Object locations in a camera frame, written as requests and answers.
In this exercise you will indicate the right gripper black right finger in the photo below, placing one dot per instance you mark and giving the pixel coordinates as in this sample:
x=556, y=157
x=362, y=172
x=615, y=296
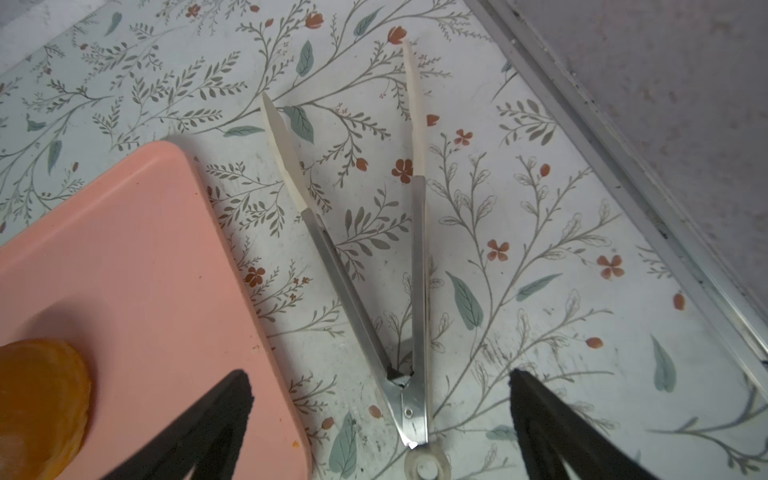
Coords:
x=555, y=441

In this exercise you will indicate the round orange fake bun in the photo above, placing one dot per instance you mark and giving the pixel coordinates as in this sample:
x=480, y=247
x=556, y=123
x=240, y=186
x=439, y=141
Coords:
x=45, y=401

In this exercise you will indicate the steel tongs cream tips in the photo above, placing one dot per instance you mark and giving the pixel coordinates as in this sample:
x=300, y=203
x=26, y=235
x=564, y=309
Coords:
x=408, y=396

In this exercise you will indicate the pink plastic tray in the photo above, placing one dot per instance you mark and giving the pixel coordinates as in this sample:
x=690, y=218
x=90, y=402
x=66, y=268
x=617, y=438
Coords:
x=136, y=274

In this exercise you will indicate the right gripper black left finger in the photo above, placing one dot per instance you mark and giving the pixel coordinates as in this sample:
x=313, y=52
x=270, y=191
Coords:
x=204, y=442

